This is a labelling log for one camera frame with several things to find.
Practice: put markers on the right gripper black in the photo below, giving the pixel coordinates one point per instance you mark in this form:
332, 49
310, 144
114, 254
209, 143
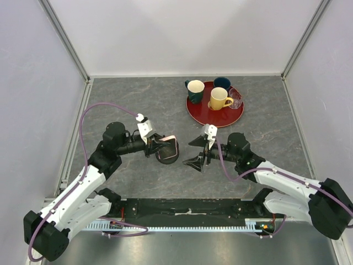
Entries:
201, 141

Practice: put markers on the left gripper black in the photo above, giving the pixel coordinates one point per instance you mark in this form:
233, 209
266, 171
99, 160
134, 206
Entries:
152, 147

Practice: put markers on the phone with pink case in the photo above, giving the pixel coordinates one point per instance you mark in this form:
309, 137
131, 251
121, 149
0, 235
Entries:
170, 150

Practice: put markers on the black phone stand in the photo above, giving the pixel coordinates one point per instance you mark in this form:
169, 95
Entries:
166, 161

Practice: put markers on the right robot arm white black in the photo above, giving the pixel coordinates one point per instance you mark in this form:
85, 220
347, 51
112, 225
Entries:
323, 204

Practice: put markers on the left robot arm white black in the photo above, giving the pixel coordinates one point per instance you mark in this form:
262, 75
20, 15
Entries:
49, 232

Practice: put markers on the round red tray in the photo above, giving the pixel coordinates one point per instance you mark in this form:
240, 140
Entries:
204, 114

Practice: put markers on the yellow mug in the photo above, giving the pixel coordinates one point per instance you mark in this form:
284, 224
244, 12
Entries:
219, 99

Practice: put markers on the green mug cream inside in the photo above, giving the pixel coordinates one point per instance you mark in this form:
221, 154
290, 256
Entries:
195, 90

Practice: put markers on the clear glass cup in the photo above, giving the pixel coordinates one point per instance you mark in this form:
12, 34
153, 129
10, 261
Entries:
237, 98

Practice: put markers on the dark blue mug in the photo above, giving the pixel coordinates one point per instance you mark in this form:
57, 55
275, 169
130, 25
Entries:
222, 82

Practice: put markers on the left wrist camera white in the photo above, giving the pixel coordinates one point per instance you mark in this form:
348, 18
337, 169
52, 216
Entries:
145, 128

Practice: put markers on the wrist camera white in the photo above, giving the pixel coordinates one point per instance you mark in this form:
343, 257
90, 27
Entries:
145, 128
209, 132

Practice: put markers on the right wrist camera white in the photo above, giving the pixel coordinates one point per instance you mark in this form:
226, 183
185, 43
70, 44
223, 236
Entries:
209, 132

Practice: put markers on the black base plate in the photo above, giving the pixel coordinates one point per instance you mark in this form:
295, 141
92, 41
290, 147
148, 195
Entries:
188, 212

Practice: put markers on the slotted cable duct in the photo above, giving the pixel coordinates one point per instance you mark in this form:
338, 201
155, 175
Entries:
107, 226

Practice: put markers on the left aluminium frame post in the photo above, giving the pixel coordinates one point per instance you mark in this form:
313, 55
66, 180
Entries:
57, 25

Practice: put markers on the aluminium frame post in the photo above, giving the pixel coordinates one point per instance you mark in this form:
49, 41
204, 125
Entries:
57, 25
320, 10

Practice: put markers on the right aluminium frame post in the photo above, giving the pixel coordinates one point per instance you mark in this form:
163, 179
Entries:
320, 10

